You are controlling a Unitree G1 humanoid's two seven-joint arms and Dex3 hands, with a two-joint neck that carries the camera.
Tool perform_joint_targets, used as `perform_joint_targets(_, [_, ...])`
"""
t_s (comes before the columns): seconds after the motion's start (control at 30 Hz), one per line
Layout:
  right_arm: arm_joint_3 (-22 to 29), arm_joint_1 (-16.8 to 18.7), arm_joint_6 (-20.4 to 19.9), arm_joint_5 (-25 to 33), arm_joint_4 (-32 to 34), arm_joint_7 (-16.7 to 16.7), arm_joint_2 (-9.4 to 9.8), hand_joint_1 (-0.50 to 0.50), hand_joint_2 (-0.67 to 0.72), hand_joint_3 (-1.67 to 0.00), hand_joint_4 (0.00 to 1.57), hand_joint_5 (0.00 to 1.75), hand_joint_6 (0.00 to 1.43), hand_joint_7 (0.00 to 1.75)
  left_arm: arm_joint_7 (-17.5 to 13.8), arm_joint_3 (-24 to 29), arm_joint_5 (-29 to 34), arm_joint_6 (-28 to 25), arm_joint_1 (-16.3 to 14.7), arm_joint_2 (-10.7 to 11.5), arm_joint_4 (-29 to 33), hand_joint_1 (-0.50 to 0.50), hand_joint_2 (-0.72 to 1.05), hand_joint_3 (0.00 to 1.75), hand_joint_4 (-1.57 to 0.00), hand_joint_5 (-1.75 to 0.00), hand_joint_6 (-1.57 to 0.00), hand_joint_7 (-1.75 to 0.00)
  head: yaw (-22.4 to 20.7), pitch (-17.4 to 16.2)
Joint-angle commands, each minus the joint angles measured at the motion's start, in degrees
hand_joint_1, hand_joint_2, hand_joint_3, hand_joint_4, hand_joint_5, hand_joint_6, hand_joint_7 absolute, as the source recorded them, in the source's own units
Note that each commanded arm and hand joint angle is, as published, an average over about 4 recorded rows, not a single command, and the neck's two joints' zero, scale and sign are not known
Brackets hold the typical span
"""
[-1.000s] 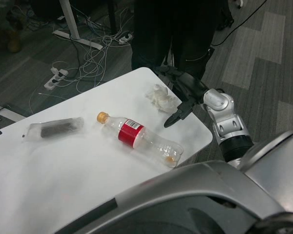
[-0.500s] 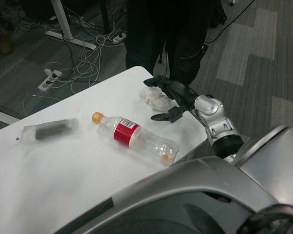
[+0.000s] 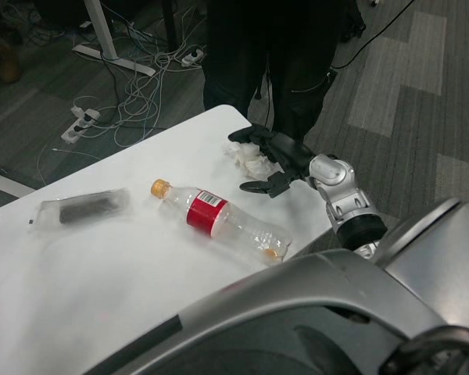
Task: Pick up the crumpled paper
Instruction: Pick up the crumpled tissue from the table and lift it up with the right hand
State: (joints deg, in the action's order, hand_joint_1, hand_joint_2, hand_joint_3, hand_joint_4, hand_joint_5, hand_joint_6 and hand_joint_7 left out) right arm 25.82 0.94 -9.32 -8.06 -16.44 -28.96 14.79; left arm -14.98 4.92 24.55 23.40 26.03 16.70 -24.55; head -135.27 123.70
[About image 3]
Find silver robot chest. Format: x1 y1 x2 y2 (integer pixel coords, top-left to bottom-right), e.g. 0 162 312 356
84 197 469 375

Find white power adapter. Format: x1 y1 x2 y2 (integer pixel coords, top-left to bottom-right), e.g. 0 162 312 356
70 105 102 123

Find white paper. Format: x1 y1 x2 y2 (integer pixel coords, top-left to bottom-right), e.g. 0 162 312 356
221 141 283 181

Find white power strip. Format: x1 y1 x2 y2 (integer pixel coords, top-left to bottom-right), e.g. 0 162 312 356
60 116 91 144
181 46 205 66

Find person in dark green hoodie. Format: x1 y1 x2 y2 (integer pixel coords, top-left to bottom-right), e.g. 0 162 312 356
201 0 367 141

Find clear bag with dark item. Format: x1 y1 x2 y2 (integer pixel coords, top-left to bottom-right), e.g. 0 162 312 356
27 187 133 235

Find clear bottle with red label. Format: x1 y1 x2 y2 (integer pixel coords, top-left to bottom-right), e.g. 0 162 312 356
149 178 294 267

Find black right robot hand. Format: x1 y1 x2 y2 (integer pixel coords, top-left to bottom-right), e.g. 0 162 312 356
227 123 316 199

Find white standing desk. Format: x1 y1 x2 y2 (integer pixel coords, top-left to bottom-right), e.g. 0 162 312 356
73 0 156 77

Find tangled floor cables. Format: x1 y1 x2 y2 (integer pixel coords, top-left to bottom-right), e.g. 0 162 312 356
23 0 204 184

